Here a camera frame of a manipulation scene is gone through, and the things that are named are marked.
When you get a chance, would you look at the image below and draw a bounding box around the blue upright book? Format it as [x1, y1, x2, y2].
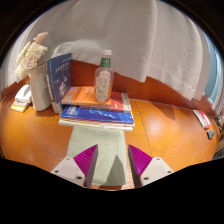
[46, 52, 73, 114]

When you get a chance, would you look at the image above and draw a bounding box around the small dark grey object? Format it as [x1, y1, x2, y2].
[206, 129, 216, 140]

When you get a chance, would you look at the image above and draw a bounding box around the red and white packet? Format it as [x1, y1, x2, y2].
[192, 109, 212, 130]

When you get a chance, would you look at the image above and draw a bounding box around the window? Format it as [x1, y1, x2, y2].
[203, 33, 224, 108]

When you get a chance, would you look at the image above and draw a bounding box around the pale green towel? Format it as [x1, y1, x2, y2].
[65, 124, 129, 187]

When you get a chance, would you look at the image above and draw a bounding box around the yellow flat book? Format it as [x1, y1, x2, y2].
[10, 99, 31, 113]

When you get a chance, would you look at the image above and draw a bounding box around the white curtain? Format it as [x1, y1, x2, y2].
[0, 0, 214, 101]

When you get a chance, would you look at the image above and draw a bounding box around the thick white book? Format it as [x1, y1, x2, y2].
[14, 84, 33, 104]

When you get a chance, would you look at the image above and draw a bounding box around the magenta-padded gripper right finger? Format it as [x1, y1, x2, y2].
[127, 144, 175, 188]

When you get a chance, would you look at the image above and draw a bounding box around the white and pink flower bouquet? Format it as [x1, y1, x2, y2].
[13, 31, 49, 83]

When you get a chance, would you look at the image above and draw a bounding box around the orange flat book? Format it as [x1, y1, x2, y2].
[60, 85, 113, 107]

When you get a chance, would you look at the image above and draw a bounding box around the grey upright book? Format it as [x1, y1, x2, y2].
[44, 61, 56, 114]

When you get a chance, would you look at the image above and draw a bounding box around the clear plastic drink bottle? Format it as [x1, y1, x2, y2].
[94, 49, 115, 103]

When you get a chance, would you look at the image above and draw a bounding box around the blue flat book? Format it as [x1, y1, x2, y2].
[59, 104, 135, 125]

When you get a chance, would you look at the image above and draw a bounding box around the red flat book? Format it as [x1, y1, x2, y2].
[79, 90, 133, 114]

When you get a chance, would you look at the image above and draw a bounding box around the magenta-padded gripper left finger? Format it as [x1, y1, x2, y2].
[50, 143, 99, 188]

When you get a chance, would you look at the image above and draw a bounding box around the pale thin book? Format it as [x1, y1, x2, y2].
[58, 118, 135, 132]

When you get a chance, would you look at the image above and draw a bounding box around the white ceramic vase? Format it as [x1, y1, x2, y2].
[28, 64, 53, 112]

